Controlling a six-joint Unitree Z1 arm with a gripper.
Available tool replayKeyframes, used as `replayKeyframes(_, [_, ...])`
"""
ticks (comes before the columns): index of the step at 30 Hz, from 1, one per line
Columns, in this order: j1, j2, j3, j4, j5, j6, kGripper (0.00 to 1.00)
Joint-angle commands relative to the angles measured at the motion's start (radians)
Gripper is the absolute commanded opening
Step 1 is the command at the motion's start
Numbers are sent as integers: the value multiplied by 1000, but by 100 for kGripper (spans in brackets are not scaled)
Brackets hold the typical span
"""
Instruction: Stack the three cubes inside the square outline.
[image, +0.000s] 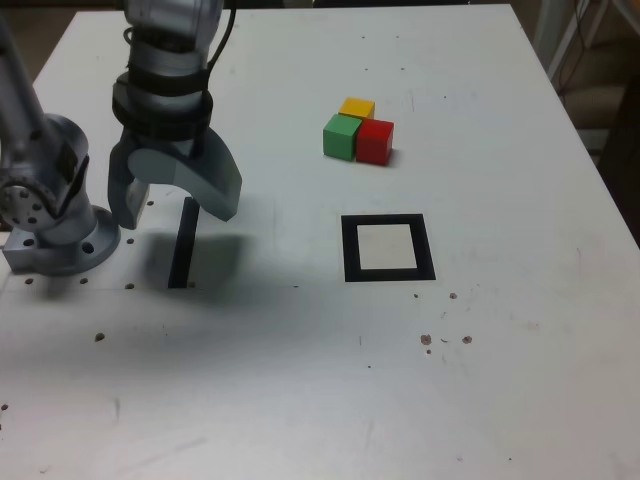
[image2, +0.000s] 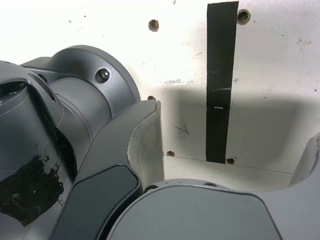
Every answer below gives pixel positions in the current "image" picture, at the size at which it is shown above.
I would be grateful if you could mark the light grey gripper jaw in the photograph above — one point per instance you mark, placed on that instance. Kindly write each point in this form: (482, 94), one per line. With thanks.
(215, 175)

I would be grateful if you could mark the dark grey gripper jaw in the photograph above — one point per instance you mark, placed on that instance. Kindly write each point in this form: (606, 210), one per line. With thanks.
(120, 190)

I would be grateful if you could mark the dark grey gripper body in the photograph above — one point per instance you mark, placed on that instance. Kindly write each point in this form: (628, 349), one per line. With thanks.
(187, 147)

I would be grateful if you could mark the green cube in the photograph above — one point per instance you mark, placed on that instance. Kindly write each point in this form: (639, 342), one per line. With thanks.
(340, 137)

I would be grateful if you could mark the yellow cube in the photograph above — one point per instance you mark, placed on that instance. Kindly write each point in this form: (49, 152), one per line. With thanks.
(356, 106)

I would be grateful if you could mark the red cube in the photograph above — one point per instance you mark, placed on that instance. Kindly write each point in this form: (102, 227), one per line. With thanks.
(374, 142)

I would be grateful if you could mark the black tape square outline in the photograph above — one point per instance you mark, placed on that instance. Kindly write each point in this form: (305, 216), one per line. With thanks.
(350, 250)

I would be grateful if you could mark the black tape strip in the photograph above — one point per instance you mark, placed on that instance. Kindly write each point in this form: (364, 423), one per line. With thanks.
(182, 245)

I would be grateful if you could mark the beige cardboard box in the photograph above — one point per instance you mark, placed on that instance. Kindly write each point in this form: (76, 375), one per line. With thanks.
(595, 105)

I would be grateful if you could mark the white metal frame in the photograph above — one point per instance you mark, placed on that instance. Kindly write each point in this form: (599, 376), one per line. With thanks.
(555, 40)

